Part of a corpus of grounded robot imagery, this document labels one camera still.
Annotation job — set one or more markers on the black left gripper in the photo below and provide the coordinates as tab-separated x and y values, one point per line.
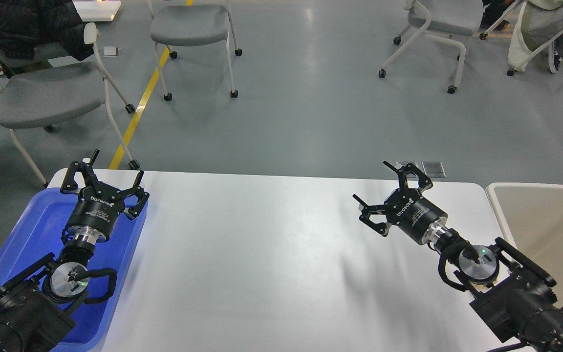
94	212

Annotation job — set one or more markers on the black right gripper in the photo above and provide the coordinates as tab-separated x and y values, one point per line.
417	217

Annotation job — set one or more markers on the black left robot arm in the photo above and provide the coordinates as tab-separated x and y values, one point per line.
63	266

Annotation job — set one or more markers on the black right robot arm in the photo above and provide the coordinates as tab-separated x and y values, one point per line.
511	294

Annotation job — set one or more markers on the right floor socket plate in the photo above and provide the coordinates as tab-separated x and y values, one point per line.
434	169

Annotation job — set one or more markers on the blue plastic tray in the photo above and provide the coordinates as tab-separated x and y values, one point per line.
38	232

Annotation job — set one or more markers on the grey chair near left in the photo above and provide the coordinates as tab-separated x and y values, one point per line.
41	98

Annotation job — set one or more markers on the grey chair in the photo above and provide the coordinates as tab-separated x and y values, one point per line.
189	26
41	98
439	21

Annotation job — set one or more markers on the small box on floor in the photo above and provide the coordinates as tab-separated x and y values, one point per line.
110	51

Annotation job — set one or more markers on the beige plastic bin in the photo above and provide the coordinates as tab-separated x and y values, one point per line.
530	216

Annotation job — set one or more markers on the white table top left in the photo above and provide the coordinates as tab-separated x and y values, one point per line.
97	10

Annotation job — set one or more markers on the grey chair top right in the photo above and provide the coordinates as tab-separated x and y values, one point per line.
439	21

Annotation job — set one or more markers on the black jacket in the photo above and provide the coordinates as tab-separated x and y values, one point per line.
26	24

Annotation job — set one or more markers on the grey chair top middle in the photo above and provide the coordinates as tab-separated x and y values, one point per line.
189	26

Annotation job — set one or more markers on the mesh office chair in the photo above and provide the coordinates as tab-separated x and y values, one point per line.
539	28

